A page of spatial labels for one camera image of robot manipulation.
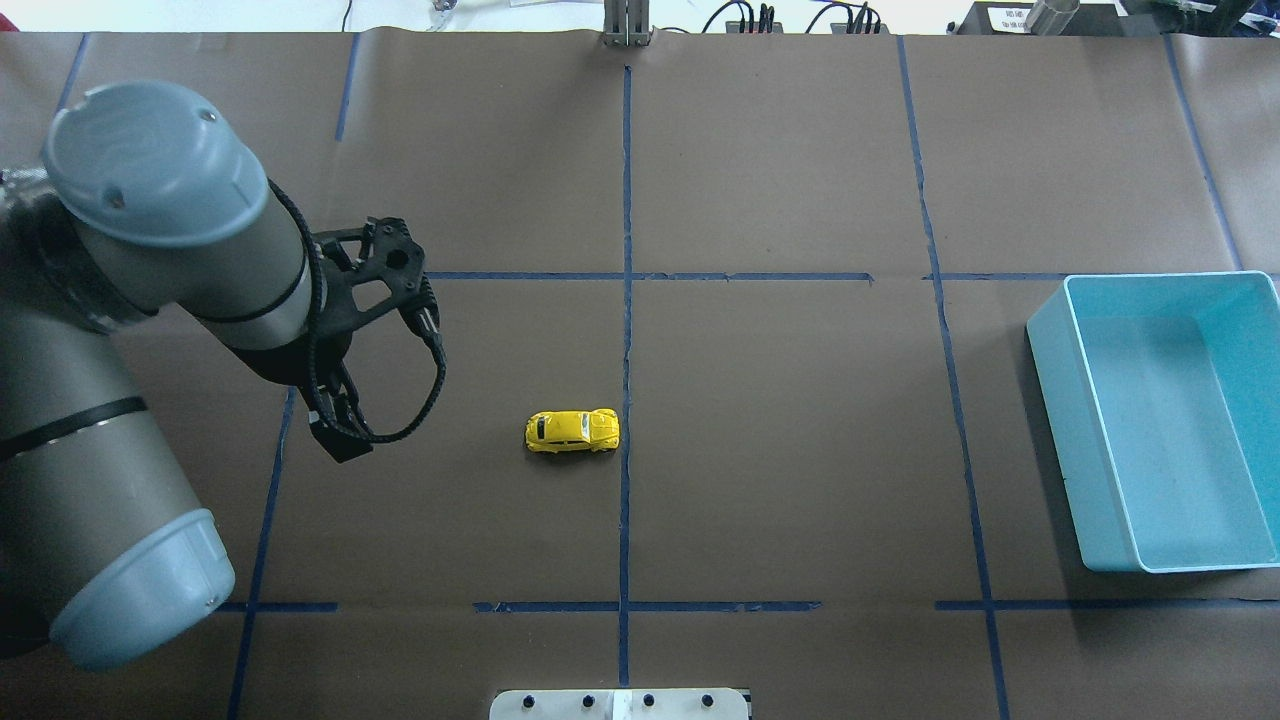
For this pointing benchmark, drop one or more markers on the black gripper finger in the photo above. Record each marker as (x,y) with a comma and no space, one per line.
(342,439)

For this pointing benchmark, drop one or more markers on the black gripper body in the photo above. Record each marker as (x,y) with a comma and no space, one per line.
(303,364)

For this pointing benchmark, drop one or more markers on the yellow beetle toy car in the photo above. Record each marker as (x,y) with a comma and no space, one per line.
(563,431)

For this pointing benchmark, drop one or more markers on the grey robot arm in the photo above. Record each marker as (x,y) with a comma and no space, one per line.
(146,197)

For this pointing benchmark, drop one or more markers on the brown paper table cover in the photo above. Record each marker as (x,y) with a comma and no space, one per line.
(799,269)

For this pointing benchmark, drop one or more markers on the dark box with label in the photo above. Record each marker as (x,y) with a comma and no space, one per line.
(1039,18)

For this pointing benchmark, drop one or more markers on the light blue plastic bin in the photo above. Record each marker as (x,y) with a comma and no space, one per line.
(1162,392)

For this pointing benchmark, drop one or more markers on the grey aluminium post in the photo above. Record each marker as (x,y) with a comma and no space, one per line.
(626,23)

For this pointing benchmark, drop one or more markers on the white metal bracket plate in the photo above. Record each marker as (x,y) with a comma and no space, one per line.
(623,703)

